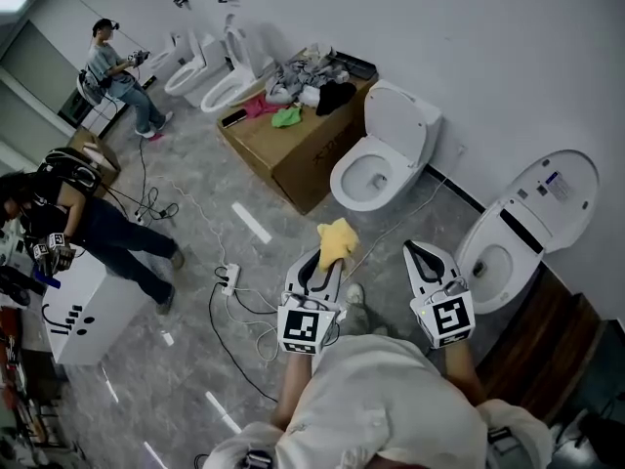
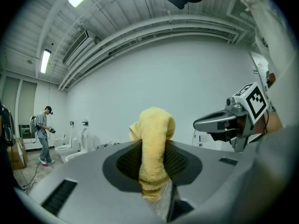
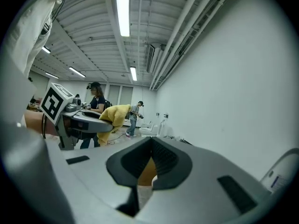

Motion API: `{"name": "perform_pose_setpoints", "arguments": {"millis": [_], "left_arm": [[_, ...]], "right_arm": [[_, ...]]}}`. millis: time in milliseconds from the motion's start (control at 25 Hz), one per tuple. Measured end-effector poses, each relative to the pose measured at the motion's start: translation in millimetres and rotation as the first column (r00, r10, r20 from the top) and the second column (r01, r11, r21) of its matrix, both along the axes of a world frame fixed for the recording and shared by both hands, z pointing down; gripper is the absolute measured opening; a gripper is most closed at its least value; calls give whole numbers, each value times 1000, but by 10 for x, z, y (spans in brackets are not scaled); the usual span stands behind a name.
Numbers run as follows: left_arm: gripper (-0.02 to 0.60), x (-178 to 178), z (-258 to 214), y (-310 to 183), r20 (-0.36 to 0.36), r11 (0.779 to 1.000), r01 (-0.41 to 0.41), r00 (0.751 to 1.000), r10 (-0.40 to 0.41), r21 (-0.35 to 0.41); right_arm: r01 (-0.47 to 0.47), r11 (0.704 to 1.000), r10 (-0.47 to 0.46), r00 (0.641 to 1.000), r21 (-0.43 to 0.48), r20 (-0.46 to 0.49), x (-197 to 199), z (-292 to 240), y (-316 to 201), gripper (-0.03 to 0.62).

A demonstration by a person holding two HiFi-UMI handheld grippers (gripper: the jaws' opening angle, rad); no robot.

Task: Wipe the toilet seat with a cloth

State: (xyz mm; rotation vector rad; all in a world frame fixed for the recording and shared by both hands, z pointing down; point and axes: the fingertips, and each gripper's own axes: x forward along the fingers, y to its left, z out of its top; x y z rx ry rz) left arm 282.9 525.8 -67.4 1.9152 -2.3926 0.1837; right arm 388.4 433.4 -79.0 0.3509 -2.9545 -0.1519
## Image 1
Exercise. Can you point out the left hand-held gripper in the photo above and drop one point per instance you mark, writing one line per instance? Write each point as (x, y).
(305, 324)

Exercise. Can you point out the person's grey shoe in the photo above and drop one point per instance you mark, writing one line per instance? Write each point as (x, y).
(354, 295)

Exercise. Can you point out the dark wooden cabinet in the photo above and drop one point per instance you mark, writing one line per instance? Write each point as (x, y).
(542, 345)

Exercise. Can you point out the white box with black marks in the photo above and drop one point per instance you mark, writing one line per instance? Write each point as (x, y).
(93, 311)

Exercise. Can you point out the pink cloth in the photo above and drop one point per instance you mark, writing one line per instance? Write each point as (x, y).
(259, 108)

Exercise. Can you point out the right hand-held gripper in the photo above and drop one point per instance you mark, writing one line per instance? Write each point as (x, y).
(446, 318)

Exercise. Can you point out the green cloth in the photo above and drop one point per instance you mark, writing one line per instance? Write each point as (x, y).
(287, 117)

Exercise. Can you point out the person's grey trouser leg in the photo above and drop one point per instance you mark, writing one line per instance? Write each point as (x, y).
(363, 321)

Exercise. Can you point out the pink floor rag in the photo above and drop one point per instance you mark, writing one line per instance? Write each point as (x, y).
(156, 137)

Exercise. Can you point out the pile of grey clothes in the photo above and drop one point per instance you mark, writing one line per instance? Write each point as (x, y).
(298, 73)

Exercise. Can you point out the person's right forearm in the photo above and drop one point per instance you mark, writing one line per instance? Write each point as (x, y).
(461, 369)

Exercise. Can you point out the white toilet with raised lid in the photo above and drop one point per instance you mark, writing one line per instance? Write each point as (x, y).
(193, 69)
(234, 73)

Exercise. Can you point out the person's white shirt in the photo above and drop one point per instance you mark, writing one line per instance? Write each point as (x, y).
(381, 408)

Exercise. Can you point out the yellow cloth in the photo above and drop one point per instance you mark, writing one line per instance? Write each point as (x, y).
(337, 240)

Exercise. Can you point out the white stool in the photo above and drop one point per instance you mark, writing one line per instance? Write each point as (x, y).
(90, 93)

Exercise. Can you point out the white smart toilet seat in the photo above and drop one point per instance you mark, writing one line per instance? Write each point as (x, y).
(476, 242)

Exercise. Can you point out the white round toilet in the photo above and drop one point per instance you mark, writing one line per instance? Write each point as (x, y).
(390, 135)

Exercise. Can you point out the white power strip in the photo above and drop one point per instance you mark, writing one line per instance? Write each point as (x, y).
(230, 279)

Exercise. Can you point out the black phone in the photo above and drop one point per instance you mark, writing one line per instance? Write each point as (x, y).
(234, 117)

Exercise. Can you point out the black cloth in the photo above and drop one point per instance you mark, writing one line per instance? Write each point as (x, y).
(334, 97)

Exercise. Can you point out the large cardboard box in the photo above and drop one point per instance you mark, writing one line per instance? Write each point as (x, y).
(298, 154)

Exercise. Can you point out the black tray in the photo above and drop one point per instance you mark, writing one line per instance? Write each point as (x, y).
(356, 64)

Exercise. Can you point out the white smart toilet with lid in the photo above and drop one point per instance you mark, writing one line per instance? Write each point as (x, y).
(552, 198)

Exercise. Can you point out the small cardboard box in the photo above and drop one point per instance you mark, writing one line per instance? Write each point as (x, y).
(95, 157)

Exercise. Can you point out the person's left forearm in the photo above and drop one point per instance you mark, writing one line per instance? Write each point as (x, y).
(293, 389)

